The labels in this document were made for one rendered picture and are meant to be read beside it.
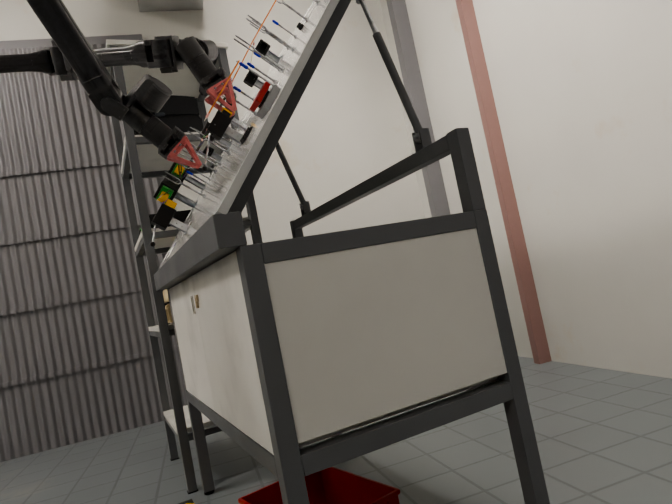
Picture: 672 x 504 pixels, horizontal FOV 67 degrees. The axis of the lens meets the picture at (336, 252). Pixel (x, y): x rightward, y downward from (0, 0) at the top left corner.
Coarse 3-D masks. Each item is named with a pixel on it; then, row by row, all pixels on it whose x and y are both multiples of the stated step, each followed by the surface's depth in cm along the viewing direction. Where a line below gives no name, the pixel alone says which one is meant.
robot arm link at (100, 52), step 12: (108, 48) 133; (120, 48) 131; (132, 48) 129; (144, 48) 127; (156, 48) 126; (168, 48) 126; (108, 60) 134; (120, 60) 132; (132, 60) 131; (144, 60) 129; (156, 60) 127; (168, 60) 127; (72, 72) 143
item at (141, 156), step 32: (224, 64) 228; (192, 96) 275; (128, 128) 207; (128, 160) 229; (160, 160) 246; (128, 192) 256; (256, 224) 224; (160, 320) 202; (160, 384) 250; (192, 480) 199
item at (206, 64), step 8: (200, 56) 125; (192, 64) 125; (200, 64) 125; (208, 64) 126; (192, 72) 127; (200, 72) 125; (208, 72) 125; (216, 72) 124; (224, 72) 125; (200, 80) 126; (208, 80) 123; (200, 88) 128
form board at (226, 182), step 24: (336, 0) 110; (312, 24) 120; (288, 48) 165; (312, 48) 106; (288, 72) 110; (288, 96) 102; (240, 120) 222; (264, 120) 102; (240, 168) 96; (216, 192) 121; (192, 216) 167
